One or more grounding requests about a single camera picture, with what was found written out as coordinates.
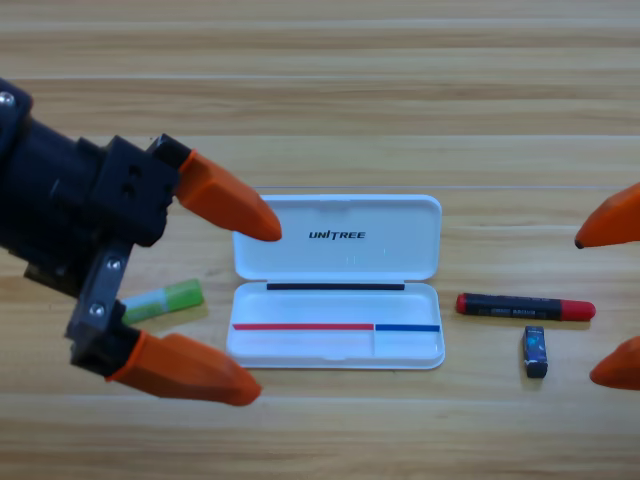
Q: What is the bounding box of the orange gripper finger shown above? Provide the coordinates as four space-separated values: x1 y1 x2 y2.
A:
588 335 640 392
63 319 263 408
91 132 284 249

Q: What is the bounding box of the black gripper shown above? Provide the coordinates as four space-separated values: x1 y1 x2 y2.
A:
0 115 135 329

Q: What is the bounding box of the orange gripper finger with dark tip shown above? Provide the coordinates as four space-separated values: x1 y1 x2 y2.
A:
573 182 640 250

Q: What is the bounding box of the green highlighter pen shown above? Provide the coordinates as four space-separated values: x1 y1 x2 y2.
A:
121 278 206 326

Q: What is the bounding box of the small dark blue eraser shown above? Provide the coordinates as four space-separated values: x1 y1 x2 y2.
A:
522 325 550 379

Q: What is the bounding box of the red and black marker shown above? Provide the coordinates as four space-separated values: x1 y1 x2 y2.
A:
455 292 597 322

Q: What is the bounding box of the white Unitree pencil case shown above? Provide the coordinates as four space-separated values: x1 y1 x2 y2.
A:
225 193 446 371

